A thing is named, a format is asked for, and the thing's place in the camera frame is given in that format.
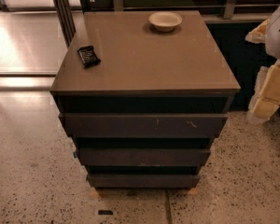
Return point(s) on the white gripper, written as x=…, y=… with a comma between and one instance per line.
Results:
x=279, y=37

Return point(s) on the drawer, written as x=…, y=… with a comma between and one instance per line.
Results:
x=144, y=181
x=142, y=157
x=142, y=126

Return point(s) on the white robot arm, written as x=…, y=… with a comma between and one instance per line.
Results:
x=268, y=33

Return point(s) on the brown drawer cabinet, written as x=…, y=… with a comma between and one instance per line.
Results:
x=143, y=71

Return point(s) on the middle drawer front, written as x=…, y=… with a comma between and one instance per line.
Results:
x=142, y=157

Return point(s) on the top drawer front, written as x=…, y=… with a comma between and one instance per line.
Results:
x=142, y=126

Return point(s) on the white paper bowl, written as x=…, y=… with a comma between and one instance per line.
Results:
x=165, y=21

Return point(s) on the black snack wrapper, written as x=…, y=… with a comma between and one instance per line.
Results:
x=88, y=56

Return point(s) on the black floor tape mark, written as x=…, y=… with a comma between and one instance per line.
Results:
x=105, y=212

